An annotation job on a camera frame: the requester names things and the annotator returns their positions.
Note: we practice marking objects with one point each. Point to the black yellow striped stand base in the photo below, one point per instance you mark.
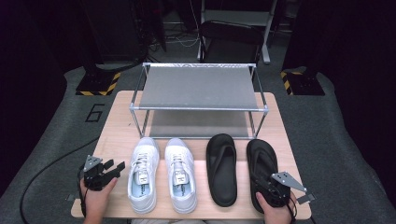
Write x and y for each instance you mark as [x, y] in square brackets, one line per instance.
[306, 84]
[96, 84]

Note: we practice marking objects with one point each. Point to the black chair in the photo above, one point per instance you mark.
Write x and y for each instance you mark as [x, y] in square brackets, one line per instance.
[230, 34]

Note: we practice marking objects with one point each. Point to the person's left hand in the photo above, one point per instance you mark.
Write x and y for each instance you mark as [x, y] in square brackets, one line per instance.
[96, 203]

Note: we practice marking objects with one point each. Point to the white metal desk frame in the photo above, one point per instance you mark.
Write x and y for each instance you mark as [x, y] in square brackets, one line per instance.
[236, 17]

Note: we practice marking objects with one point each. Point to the person's right hand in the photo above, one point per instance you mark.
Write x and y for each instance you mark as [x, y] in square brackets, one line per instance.
[278, 216]

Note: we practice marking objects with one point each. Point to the grey tape piece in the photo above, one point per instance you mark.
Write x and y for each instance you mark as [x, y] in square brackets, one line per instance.
[71, 197]
[305, 198]

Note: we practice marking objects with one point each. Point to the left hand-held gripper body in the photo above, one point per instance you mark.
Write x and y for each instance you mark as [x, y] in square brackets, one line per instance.
[93, 177]

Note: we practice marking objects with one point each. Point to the white sneaker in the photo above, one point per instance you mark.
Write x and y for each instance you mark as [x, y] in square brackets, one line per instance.
[144, 199]
[182, 199]

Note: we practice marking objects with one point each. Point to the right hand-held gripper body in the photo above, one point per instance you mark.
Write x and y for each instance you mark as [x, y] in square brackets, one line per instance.
[277, 194]

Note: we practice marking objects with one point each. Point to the black flip-flop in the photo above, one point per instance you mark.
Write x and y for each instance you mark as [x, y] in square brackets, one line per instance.
[263, 155]
[221, 186]

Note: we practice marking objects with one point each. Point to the grey metal shoe rack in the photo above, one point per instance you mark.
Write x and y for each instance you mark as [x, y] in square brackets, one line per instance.
[199, 87]

